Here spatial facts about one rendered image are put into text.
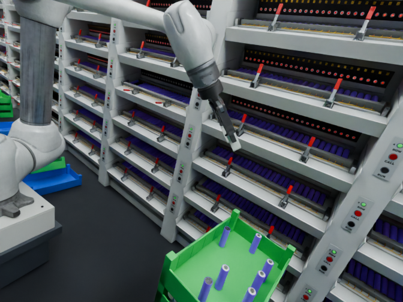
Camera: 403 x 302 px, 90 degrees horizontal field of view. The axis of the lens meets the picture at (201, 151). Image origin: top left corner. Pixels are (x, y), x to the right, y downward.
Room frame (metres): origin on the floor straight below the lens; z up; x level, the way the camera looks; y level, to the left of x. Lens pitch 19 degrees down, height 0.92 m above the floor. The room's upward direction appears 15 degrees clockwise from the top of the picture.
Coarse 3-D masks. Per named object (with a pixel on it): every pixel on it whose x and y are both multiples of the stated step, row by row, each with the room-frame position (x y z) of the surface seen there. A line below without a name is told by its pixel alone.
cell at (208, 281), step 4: (204, 280) 0.30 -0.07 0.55; (208, 280) 0.30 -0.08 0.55; (212, 280) 0.30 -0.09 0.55; (204, 284) 0.30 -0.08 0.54; (208, 284) 0.29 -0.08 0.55; (204, 288) 0.29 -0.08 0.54; (208, 288) 0.29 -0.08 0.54; (200, 292) 0.30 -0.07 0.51; (204, 292) 0.29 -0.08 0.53; (208, 292) 0.30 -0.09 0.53; (200, 296) 0.30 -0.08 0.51; (204, 296) 0.29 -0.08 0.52; (200, 300) 0.29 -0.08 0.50; (204, 300) 0.29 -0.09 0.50
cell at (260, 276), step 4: (260, 272) 0.36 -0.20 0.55; (256, 276) 0.35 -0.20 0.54; (260, 276) 0.35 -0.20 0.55; (264, 276) 0.35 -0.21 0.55; (256, 280) 0.35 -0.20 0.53; (260, 280) 0.35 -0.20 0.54; (252, 284) 0.35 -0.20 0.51; (256, 284) 0.35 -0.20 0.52; (260, 284) 0.35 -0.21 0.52; (256, 288) 0.35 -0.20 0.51; (256, 292) 0.35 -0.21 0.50
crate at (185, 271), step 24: (216, 240) 0.49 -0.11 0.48; (240, 240) 0.52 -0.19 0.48; (264, 240) 0.50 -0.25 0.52; (168, 264) 0.32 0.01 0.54; (192, 264) 0.39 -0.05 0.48; (216, 264) 0.41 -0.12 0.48; (240, 264) 0.43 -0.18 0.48; (168, 288) 0.31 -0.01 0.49; (192, 288) 0.33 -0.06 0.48; (240, 288) 0.36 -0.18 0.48; (264, 288) 0.37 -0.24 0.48
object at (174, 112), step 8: (120, 80) 1.30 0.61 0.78; (128, 80) 1.33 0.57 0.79; (152, 80) 1.34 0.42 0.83; (160, 80) 1.31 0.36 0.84; (120, 88) 1.27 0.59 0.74; (128, 88) 1.27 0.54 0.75; (176, 88) 1.23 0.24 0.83; (184, 88) 1.20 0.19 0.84; (128, 96) 1.21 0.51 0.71; (136, 96) 1.16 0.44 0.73; (144, 96) 1.16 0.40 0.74; (144, 104) 1.14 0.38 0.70; (152, 104) 1.09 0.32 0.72; (160, 104) 1.08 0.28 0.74; (160, 112) 1.07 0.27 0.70; (168, 112) 1.03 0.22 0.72; (176, 112) 1.00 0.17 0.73; (184, 112) 1.01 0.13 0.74; (184, 120) 0.98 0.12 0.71
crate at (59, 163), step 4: (56, 160) 1.32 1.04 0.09; (60, 160) 1.29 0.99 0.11; (64, 160) 1.26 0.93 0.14; (52, 164) 1.19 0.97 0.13; (56, 164) 1.21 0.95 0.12; (60, 164) 1.23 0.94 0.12; (64, 164) 1.25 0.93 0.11; (40, 168) 1.13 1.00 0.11; (44, 168) 1.15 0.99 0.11; (48, 168) 1.16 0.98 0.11; (52, 168) 1.18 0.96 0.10; (56, 168) 1.20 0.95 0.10; (60, 168) 1.22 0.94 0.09; (32, 172) 1.09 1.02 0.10; (36, 172) 1.10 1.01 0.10; (40, 172) 1.12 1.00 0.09
